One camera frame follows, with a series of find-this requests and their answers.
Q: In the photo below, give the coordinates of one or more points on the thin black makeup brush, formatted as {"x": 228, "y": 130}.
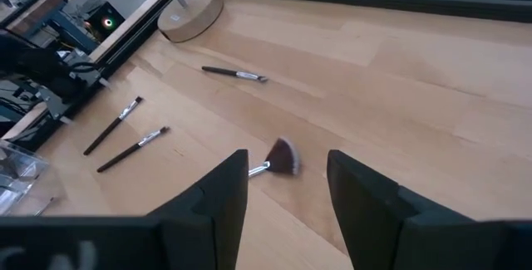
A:
{"x": 132, "y": 149}
{"x": 112, "y": 125}
{"x": 232, "y": 73}

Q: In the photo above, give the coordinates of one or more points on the fan makeup brush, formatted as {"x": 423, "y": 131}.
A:
{"x": 282, "y": 158}

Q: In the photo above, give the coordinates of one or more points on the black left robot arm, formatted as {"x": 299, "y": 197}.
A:
{"x": 25, "y": 66}

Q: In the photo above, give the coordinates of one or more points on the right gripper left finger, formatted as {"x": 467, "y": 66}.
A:
{"x": 216, "y": 212}

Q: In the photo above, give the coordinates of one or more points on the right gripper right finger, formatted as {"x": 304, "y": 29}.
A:
{"x": 374, "y": 220}

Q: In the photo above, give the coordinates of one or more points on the clear acrylic organizer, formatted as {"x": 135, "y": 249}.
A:
{"x": 21, "y": 174}

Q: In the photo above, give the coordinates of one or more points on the black computer RGB fan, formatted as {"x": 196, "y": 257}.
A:
{"x": 106, "y": 21}

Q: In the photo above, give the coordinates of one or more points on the white cylindrical cup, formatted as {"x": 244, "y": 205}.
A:
{"x": 191, "y": 16}

